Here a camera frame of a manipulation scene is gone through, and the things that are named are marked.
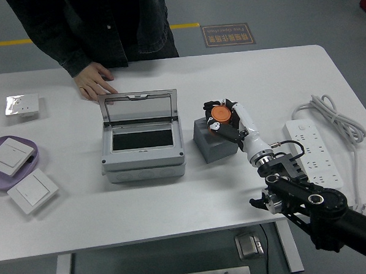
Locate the person's right hand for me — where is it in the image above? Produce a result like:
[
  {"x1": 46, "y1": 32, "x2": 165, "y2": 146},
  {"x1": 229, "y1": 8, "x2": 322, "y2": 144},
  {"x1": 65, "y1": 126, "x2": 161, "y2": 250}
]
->
[{"x1": 72, "y1": 60, "x2": 119, "y2": 103}]

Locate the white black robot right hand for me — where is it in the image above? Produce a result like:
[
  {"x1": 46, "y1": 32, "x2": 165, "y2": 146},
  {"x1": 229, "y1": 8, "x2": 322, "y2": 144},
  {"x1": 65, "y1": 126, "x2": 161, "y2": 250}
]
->
[{"x1": 202, "y1": 96, "x2": 276, "y2": 167}]

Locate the orange cylinder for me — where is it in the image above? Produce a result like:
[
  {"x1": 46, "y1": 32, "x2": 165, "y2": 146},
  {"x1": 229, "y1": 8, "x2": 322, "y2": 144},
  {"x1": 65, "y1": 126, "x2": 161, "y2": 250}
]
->
[{"x1": 210, "y1": 105, "x2": 234, "y2": 137}]

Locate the grey box with clear lid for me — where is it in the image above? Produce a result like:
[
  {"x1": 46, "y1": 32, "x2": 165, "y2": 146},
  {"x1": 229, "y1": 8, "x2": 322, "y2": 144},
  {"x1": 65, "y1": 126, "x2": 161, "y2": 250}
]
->
[{"x1": 96, "y1": 88, "x2": 187, "y2": 184}]

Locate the grey cube with round hole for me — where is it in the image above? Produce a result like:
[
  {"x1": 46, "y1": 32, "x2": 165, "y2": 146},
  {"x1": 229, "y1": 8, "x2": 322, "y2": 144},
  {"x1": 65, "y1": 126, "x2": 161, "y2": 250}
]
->
[{"x1": 192, "y1": 115, "x2": 243, "y2": 165}]

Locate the silver floor socket box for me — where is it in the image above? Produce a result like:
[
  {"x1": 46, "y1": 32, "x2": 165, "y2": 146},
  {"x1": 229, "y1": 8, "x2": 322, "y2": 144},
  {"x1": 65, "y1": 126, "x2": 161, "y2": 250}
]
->
[{"x1": 234, "y1": 230, "x2": 265, "y2": 260}]

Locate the person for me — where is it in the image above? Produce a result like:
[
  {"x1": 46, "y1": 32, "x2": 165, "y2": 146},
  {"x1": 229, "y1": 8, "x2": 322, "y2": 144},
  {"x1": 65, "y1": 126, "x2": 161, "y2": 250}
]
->
[{"x1": 5, "y1": 0, "x2": 180, "y2": 82}]

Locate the white power strip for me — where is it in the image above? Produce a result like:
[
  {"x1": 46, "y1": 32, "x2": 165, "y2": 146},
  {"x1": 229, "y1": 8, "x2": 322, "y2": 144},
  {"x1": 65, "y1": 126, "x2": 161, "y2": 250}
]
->
[{"x1": 281, "y1": 118, "x2": 345, "y2": 191}]

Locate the brown floor sign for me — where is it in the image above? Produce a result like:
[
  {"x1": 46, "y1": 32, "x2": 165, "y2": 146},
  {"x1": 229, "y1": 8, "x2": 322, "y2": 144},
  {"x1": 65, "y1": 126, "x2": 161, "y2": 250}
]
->
[{"x1": 200, "y1": 22, "x2": 257, "y2": 48}]

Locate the white table leg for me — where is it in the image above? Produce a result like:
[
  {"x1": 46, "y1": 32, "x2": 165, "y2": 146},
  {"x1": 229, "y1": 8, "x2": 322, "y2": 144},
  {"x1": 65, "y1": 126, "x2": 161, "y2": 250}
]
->
[
  {"x1": 273, "y1": 219, "x2": 305, "y2": 274},
  {"x1": 52, "y1": 253, "x2": 74, "y2": 274}
]

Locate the white wall socket in wrap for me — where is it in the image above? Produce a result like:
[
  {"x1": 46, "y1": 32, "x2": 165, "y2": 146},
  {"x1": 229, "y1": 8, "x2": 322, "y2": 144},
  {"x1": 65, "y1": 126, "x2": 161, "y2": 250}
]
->
[{"x1": 4, "y1": 93, "x2": 40, "y2": 118}]

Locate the white power cord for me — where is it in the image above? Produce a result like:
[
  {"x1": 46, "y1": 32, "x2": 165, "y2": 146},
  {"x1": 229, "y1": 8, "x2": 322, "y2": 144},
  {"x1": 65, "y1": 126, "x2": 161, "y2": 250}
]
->
[{"x1": 290, "y1": 91, "x2": 366, "y2": 218}]

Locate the white wall switch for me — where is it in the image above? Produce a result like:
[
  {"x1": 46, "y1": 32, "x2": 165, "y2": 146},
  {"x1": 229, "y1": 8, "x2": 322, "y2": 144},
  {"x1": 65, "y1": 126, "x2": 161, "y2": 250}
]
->
[
  {"x1": 6, "y1": 167, "x2": 61, "y2": 216},
  {"x1": 0, "y1": 135, "x2": 39, "y2": 177}
]

